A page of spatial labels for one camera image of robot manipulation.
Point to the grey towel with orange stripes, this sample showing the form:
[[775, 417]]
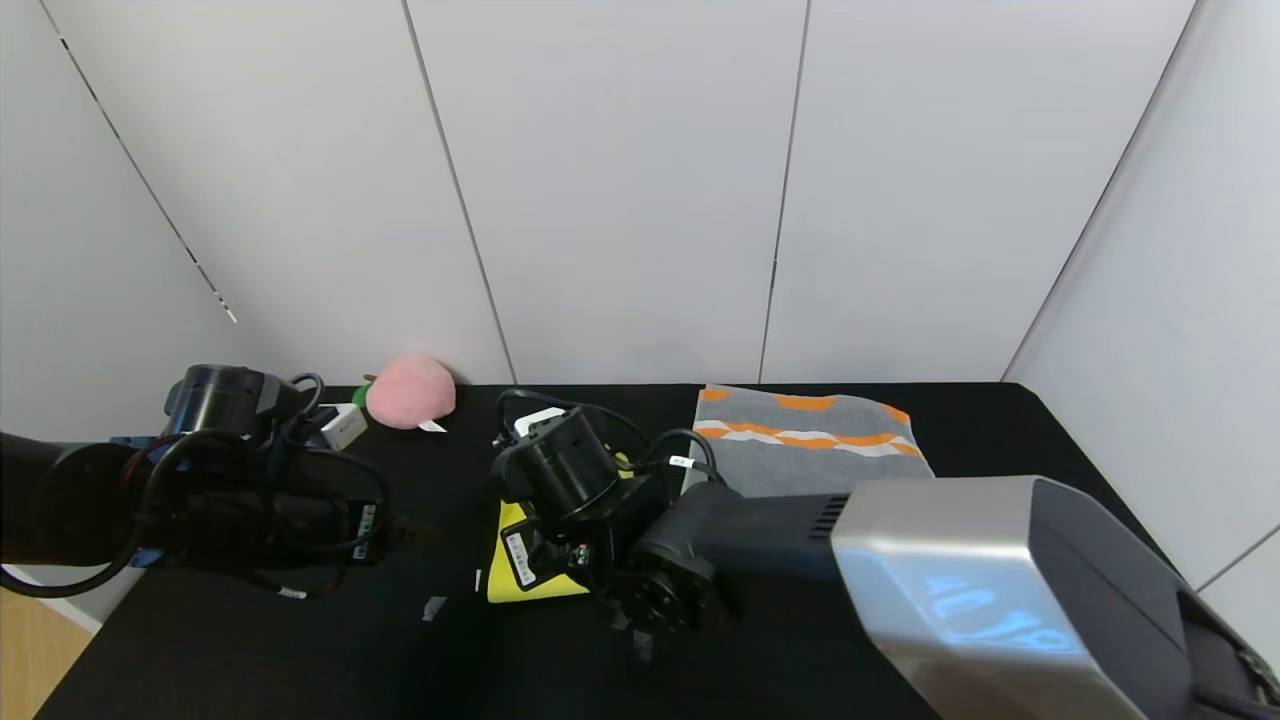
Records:
[[800, 460]]

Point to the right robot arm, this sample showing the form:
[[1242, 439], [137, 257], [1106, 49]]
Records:
[[980, 570]]

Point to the clear tape piece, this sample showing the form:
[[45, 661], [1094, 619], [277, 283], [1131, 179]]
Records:
[[643, 648], [433, 608]]

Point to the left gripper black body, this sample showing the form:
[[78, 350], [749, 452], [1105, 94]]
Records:
[[367, 527]]

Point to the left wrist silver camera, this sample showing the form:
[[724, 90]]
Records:
[[345, 428]]

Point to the yellow microfibre towel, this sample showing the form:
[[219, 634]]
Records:
[[500, 585]]

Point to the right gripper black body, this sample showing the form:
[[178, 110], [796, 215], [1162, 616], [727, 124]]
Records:
[[520, 559]]

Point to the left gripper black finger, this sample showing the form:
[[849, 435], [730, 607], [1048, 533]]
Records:
[[410, 528], [402, 544]]

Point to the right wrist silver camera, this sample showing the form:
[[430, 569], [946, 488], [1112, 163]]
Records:
[[540, 415]]

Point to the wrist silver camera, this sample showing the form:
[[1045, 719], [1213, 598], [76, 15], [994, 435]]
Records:
[[540, 415], [345, 428]]

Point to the pink peach plush toy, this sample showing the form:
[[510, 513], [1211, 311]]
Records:
[[412, 392]]

